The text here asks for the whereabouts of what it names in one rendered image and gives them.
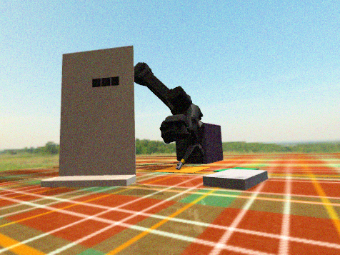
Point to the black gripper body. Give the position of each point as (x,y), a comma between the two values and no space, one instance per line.
(186,123)

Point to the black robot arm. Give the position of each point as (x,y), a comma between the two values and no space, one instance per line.
(178,101)

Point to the grey panel with sockets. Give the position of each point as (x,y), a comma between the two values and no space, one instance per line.
(97,133)

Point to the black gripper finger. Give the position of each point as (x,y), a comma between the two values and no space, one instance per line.
(182,143)
(189,152)

